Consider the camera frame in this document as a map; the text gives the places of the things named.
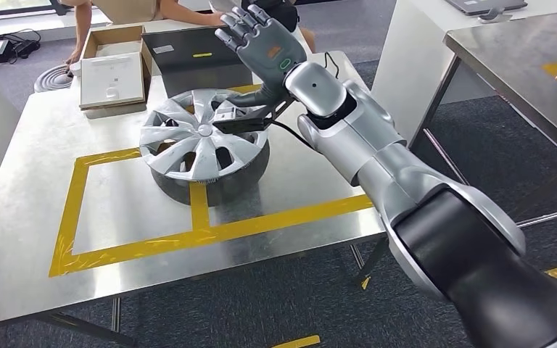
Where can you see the person's right hand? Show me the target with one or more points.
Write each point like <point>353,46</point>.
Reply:
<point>73,57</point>

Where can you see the white workbench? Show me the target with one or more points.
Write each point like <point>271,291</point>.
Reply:
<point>413,57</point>

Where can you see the stainless steel workbench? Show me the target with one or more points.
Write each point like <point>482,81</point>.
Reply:
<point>28,192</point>
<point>499,57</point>

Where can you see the open cardboard box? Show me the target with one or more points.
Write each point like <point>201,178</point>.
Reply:
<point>115,32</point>

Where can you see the white round ribbed base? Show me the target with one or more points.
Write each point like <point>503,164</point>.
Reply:
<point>52,79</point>

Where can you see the small grey desk object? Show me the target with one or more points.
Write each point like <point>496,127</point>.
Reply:
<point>494,17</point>

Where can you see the person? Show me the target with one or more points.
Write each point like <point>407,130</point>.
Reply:
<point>124,9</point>

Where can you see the white flat device box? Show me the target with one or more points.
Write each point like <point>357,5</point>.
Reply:
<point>110,79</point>

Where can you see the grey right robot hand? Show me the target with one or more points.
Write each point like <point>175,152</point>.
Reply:
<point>271,53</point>

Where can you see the person's right forearm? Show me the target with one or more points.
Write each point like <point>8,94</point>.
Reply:
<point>82,24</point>

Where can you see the black power adapter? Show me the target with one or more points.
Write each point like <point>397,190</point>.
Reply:
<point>1,50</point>
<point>27,48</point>

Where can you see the grey wheel cover hubcap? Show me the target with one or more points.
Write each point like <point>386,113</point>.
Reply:
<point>205,129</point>

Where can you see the person's leg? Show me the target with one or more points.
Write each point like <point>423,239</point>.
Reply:
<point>308,41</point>

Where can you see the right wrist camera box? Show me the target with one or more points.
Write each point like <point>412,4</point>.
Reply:
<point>240,126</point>

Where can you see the person's left forearm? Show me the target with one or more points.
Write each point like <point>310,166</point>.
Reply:
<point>187,17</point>

